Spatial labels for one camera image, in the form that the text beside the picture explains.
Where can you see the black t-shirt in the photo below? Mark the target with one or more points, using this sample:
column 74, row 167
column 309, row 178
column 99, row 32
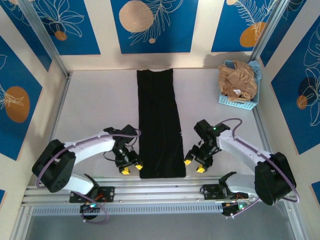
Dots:
column 160, row 125

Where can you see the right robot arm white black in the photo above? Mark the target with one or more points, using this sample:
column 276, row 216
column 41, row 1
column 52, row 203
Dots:
column 240, row 147

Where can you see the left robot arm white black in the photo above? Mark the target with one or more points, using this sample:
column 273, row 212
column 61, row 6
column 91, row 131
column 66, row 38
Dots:
column 87, row 147

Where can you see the light blue plastic basket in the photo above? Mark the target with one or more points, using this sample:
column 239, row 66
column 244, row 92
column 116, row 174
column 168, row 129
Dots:
column 240, row 105

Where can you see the tan t-shirt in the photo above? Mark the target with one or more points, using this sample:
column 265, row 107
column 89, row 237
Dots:
column 237, row 80

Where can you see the light blue t-shirt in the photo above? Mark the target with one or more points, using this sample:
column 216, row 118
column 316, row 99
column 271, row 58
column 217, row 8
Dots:
column 256, row 67

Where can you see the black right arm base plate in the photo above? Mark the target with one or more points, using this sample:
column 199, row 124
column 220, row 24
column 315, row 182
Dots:
column 211, row 191

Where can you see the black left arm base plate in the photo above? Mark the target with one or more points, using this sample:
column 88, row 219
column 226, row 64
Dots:
column 108, row 193

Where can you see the aluminium rail frame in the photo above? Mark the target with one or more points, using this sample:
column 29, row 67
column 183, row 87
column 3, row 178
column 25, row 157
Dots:
column 160, row 188

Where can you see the blue floral wall poster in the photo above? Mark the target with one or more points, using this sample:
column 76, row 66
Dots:
column 300, row 95
column 15, row 100
column 75, row 30
column 235, row 25
column 160, row 35

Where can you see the aluminium corner post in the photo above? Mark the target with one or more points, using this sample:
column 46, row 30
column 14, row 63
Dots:
column 267, row 27
column 47, row 40

